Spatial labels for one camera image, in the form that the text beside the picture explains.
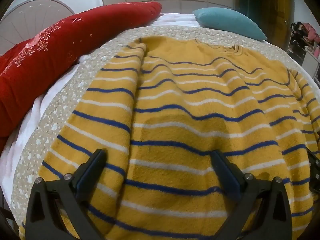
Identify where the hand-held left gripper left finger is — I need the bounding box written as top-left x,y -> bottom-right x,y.
25,149 -> 110,240

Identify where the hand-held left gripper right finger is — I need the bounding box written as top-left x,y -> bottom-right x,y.
210,150 -> 293,240

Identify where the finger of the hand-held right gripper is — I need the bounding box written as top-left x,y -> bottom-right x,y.
308,148 -> 320,195

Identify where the yellow striped sweater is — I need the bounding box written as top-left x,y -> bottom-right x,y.
19,36 -> 320,240

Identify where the pink clothes pile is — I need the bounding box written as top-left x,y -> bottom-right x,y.
301,22 -> 320,43

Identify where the beige spotted blanket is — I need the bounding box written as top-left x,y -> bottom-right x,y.
11,25 -> 320,230

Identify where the white shelf unit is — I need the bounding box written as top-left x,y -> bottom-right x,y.
287,21 -> 320,80

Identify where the red floral quilt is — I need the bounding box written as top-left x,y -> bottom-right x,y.
0,1 -> 162,150

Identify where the teal pillow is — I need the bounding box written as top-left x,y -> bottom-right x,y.
192,7 -> 268,40

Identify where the rounded beige headboard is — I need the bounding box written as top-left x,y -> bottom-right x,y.
0,0 -> 75,55

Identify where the wooden door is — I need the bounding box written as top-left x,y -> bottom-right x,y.
235,0 -> 298,48

